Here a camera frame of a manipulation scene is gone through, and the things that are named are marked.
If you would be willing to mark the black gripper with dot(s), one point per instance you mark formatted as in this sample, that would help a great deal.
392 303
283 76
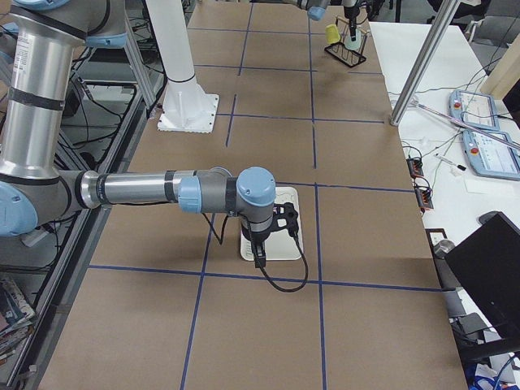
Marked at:
351 10
257 236

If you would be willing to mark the pale green cup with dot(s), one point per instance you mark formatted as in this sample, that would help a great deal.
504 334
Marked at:
352 43

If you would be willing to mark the teach pendant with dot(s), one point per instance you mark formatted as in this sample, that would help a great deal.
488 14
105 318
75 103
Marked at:
476 109
490 158

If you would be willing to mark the teach pendant far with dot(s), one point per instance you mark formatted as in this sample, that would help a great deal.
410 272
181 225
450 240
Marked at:
476 109

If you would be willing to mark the aluminium frame post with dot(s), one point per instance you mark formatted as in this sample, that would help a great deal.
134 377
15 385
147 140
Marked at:
436 32

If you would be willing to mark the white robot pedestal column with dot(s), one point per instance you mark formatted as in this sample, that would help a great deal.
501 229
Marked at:
168 22

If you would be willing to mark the cream bear tray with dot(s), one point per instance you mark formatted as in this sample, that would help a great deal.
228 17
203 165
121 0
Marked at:
279 246

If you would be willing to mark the black monitor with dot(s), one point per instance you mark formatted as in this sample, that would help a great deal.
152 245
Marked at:
486 264

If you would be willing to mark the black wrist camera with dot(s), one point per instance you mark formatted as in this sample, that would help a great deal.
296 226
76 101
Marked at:
285 217

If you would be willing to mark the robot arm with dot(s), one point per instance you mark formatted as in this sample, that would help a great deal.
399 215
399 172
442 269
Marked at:
45 111
315 9

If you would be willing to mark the teach pendant near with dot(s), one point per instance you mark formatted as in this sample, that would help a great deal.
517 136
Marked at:
490 158

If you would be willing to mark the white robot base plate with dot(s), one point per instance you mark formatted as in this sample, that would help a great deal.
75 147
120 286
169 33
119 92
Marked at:
181 115

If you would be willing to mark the yellow cup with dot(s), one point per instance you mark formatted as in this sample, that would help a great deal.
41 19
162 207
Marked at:
332 34

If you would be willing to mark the black wire cup rack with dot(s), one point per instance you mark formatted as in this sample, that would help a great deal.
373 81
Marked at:
339 52

